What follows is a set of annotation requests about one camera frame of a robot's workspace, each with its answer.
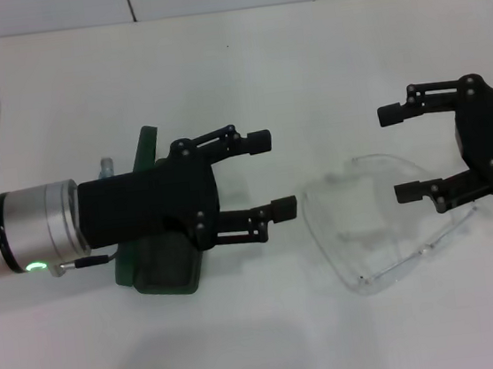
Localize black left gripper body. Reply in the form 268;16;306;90
71;135;225;265

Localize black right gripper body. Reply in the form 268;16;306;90
447;71;493;201

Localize green glasses case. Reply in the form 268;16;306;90
98;120;207;304

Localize clear white glasses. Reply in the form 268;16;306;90
295;142;489;304

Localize small silver connector stub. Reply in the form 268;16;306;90
94;156;119;181

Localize black left arm connector cable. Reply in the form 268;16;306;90
58;249;122;273

